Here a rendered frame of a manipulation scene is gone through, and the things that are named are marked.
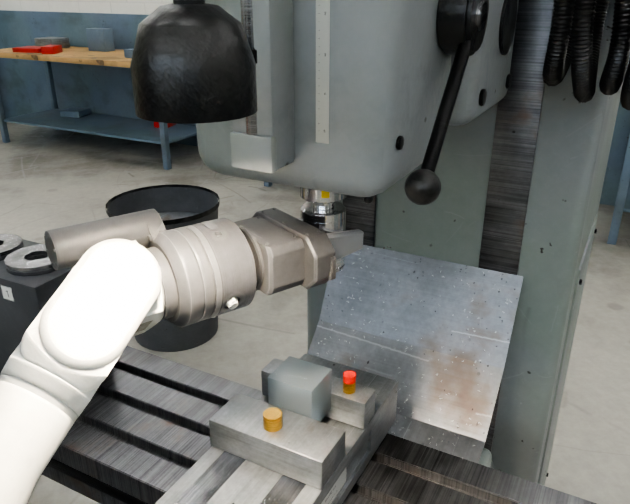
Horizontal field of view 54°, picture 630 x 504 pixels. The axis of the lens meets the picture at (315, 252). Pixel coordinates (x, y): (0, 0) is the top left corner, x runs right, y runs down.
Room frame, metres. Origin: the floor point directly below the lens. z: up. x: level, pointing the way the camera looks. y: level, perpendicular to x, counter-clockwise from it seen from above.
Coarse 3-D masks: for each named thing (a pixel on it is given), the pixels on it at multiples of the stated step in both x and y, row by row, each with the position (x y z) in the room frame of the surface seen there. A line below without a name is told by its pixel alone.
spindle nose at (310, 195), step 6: (300, 192) 0.60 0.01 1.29; (306, 192) 0.59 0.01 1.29; (312, 192) 0.58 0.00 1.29; (318, 192) 0.58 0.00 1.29; (330, 192) 0.58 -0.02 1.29; (306, 198) 0.59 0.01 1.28; (312, 198) 0.58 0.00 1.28; (318, 198) 0.58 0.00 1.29; (324, 198) 0.58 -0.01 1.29; (330, 198) 0.58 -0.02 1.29; (336, 198) 0.58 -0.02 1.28; (342, 198) 0.59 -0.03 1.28
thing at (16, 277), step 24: (0, 240) 0.90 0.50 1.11; (24, 240) 0.93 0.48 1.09; (0, 264) 0.84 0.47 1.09; (24, 264) 0.81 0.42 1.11; (48, 264) 0.81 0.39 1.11; (0, 288) 0.79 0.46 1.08; (24, 288) 0.77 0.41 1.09; (48, 288) 0.78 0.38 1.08; (0, 312) 0.80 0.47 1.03; (24, 312) 0.77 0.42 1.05; (0, 336) 0.80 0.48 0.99; (0, 360) 0.81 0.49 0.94
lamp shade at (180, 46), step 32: (192, 0) 0.36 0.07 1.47; (160, 32) 0.35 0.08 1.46; (192, 32) 0.34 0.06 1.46; (224, 32) 0.35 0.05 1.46; (160, 64) 0.34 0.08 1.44; (192, 64) 0.34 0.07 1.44; (224, 64) 0.35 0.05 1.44; (160, 96) 0.34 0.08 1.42; (192, 96) 0.34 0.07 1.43; (224, 96) 0.34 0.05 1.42; (256, 96) 0.37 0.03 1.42
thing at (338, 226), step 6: (306, 222) 0.59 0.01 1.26; (312, 222) 0.58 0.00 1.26; (336, 222) 0.58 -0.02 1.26; (342, 222) 0.59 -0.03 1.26; (318, 228) 0.58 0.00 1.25; (324, 228) 0.58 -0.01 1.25; (330, 228) 0.58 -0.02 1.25; (336, 228) 0.58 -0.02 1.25; (342, 228) 0.59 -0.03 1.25; (342, 258) 0.59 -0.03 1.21; (336, 264) 0.58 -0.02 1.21; (342, 264) 0.59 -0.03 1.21; (336, 270) 0.58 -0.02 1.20
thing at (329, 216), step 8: (304, 208) 0.60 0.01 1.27; (312, 208) 0.60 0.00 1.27; (336, 208) 0.60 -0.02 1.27; (344, 208) 0.60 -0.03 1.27; (304, 216) 0.59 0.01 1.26; (312, 216) 0.58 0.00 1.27; (320, 216) 0.58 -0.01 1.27; (328, 216) 0.58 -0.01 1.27; (336, 216) 0.58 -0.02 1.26; (344, 216) 0.59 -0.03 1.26
